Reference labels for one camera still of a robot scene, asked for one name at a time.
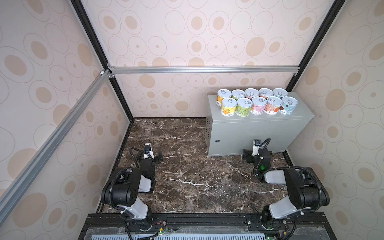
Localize yellow green label can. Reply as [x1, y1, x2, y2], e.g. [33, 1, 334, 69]
[221, 98, 238, 117]

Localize white pink label can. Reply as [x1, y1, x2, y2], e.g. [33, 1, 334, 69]
[264, 96, 283, 115]

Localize light green label can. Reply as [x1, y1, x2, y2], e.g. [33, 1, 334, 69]
[231, 90, 247, 101]

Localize orange label can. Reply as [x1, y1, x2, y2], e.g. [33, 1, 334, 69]
[259, 88, 274, 99]

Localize blue label can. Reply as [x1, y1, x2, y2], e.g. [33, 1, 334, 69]
[279, 96, 298, 116]

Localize teal label can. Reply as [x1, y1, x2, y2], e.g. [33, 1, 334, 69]
[273, 88, 288, 99]

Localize red label can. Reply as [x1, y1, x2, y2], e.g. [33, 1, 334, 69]
[245, 88, 260, 100]

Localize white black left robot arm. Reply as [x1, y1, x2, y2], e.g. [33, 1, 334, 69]
[101, 144, 163, 221]

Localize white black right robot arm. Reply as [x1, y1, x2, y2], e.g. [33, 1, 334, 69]
[242, 149, 331, 226]

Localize grey metal cabinet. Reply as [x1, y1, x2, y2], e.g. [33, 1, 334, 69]
[206, 92, 315, 157]

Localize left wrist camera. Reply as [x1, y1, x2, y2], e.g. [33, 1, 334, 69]
[144, 143, 155, 161]

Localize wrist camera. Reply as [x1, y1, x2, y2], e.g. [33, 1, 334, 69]
[252, 140, 262, 156]
[144, 143, 155, 161]

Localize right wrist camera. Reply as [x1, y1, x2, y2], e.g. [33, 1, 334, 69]
[252, 140, 262, 156]

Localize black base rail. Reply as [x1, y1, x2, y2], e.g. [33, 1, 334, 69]
[79, 213, 336, 240]

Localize horizontal aluminium rail back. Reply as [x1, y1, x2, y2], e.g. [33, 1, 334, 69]
[111, 66, 300, 74]

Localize diagonal aluminium rail left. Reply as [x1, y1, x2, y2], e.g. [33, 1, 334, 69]
[1, 69, 112, 224]

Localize black frame post left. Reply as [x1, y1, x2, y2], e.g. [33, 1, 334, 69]
[70, 0, 135, 122]

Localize black frame post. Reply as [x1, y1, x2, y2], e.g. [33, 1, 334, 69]
[286, 0, 347, 92]
[70, 0, 135, 122]

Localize black frame post right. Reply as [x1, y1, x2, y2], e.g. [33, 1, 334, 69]
[286, 0, 347, 92]

